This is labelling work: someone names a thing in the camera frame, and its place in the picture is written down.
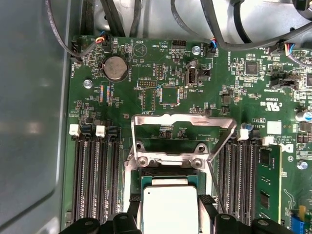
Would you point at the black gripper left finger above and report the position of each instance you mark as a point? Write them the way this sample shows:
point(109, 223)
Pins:
point(119, 224)

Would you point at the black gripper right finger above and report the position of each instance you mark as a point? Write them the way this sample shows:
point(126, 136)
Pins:
point(226, 225)

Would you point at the silver CPU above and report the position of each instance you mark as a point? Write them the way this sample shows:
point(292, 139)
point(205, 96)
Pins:
point(170, 209)

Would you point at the metal socket cover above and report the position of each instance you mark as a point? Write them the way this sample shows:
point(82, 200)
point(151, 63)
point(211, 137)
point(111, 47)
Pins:
point(182, 120)

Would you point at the RAM slot white clip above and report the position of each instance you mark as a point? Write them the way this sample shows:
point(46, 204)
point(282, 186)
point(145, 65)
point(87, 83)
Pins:
point(103, 175)
point(79, 175)
point(240, 180)

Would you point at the CPU socket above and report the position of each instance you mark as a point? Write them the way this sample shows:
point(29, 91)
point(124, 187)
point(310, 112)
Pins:
point(168, 171)

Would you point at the green RAM stick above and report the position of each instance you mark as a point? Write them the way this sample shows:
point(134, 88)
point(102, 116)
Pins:
point(268, 182)

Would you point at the blue capacitor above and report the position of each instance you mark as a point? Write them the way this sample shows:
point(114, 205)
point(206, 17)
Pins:
point(303, 116)
point(248, 126)

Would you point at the white square board sticker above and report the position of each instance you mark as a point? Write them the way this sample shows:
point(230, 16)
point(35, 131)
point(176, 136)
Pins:
point(274, 127)

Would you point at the green motherboard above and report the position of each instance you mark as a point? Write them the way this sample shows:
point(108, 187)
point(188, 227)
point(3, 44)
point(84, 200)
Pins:
point(207, 102)

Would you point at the internal USB port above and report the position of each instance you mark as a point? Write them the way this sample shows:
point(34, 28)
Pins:
point(191, 76)

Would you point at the black PC case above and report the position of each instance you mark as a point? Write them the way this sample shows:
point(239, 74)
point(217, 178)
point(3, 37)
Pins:
point(29, 97)

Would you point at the round coin battery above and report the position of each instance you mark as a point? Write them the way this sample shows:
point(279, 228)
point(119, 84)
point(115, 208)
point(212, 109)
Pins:
point(115, 68)

